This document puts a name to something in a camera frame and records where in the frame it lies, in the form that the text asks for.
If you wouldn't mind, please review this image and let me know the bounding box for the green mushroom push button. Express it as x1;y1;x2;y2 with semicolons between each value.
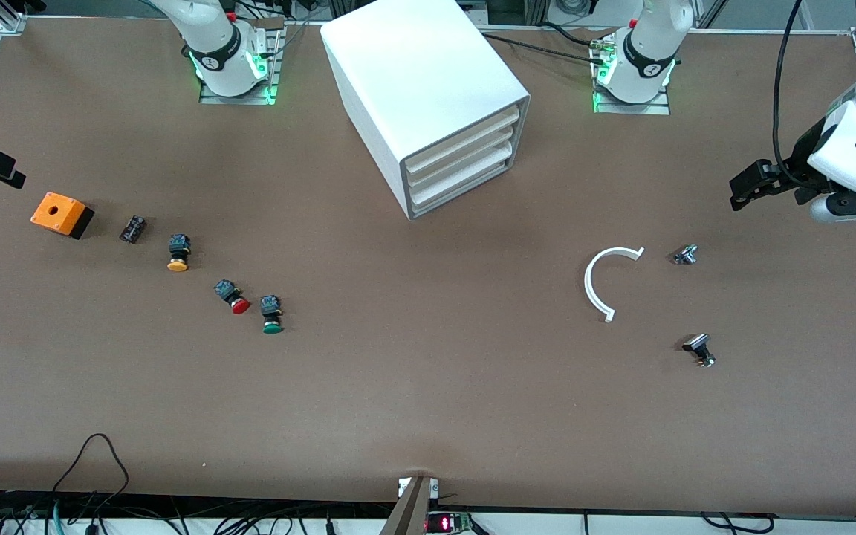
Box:
260;294;285;335

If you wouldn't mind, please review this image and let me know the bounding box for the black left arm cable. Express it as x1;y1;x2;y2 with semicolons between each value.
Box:
771;0;804;187

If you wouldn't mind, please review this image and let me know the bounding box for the orange button box with hole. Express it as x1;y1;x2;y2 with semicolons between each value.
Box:
30;192;95;240

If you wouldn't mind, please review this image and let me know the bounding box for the red LED display module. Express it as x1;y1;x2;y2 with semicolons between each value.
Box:
425;511;473;534

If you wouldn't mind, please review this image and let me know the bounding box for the black looped cable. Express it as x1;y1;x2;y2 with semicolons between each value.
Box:
51;433;130;513

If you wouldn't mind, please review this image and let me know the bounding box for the black cable on table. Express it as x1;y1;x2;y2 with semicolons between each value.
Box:
481;22;611;68

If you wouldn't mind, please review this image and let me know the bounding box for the yellow mushroom push button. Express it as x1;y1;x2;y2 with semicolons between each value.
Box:
166;233;192;273

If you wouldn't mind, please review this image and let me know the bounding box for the red mushroom push button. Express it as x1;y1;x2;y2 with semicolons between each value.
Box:
213;279;251;315

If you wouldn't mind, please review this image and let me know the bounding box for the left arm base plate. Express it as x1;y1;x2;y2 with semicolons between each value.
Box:
593;33;672;115

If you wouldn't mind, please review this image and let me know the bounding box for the grey angled mount bar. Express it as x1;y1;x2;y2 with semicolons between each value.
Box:
380;476;440;535

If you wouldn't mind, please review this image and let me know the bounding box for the white curved plastic arc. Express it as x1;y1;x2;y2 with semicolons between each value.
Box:
583;246;646;323

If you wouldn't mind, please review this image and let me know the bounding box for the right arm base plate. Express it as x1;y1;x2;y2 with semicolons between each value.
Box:
199;19;284;106

